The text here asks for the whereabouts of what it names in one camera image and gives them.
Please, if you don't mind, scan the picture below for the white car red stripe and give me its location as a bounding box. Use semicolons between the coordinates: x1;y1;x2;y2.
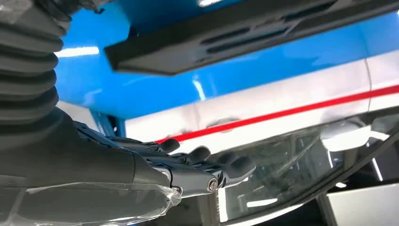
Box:
56;49;399;226

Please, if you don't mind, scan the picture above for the blue steel shelf rack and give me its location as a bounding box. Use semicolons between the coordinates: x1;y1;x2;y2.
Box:
54;0;399;138

